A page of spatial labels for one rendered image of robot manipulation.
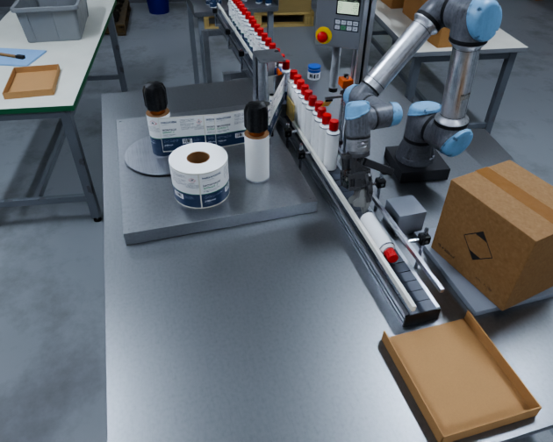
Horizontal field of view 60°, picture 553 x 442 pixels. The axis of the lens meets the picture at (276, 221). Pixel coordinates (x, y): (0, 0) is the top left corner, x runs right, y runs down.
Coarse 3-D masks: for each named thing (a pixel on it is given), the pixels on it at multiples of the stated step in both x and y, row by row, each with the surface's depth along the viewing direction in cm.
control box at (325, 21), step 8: (320, 0) 164; (328, 0) 163; (336, 0) 162; (320, 8) 165; (328, 8) 164; (360, 8) 161; (320, 16) 167; (328, 16) 166; (336, 16) 165; (344, 16) 164; (352, 16) 163; (360, 16) 163; (320, 24) 168; (328, 24) 168; (360, 24) 164; (328, 32) 169; (336, 32) 169; (344, 32) 168; (352, 32) 167; (360, 32) 166; (328, 40) 171; (336, 40) 170; (344, 40) 169; (352, 40) 168; (352, 48) 171
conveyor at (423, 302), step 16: (304, 144) 199; (336, 176) 181; (352, 192) 173; (352, 208) 166; (352, 224) 160; (384, 256) 148; (400, 256) 148; (384, 272) 142; (400, 272) 143; (416, 288) 138; (416, 304) 133; (432, 304) 133
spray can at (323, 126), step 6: (324, 114) 176; (330, 114) 176; (324, 120) 176; (324, 126) 177; (324, 132) 178; (318, 138) 182; (324, 138) 179; (318, 144) 183; (324, 144) 181; (318, 150) 184; (324, 150) 182; (318, 156) 186
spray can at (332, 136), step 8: (336, 120) 172; (336, 128) 172; (328, 136) 174; (336, 136) 173; (328, 144) 176; (336, 144) 176; (328, 152) 178; (336, 152) 178; (328, 160) 180; (336, 160) 181; (328, 168) 182
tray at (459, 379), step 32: (416, 352) 126; (448, 352) 127; (480, 352) 127; (416, 384) 119; (448, 384) 119; (480, 384) 119; (512, 384) 119; (448, 416) 113; (480, 416) 113; (512, 416) 109
